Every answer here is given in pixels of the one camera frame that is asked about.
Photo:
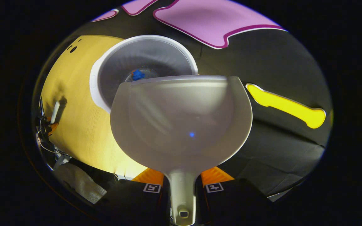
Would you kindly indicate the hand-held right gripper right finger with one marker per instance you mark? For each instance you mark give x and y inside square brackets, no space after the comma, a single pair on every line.
[231,204]

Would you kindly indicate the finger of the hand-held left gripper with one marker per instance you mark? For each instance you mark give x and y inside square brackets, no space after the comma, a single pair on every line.
[52,128]

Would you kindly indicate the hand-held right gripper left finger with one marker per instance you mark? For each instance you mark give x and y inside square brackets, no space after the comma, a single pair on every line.
[130,201]

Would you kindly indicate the white dustpan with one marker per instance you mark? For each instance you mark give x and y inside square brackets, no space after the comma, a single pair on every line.
[181,125]

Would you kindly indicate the blue paper trash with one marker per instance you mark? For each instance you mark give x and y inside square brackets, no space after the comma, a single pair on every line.
[138,75]

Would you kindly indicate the white ribbed garbage bin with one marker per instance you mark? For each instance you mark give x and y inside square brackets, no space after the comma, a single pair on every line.
[143,53]

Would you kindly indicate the pale grey cloth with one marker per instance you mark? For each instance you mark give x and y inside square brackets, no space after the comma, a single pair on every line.
[80,182]

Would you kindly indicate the black backdrop cloth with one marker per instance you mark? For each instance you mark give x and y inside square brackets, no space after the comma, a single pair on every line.
[262,62]

